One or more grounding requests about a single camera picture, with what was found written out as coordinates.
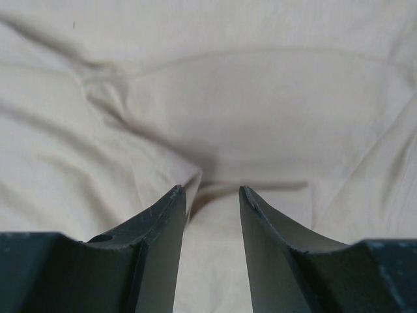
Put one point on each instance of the beige t shirt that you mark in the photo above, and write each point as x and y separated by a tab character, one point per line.
106	105

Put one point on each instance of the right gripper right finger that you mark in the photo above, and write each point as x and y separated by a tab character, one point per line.
293	269

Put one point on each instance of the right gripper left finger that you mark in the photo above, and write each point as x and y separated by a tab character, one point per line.
130	268

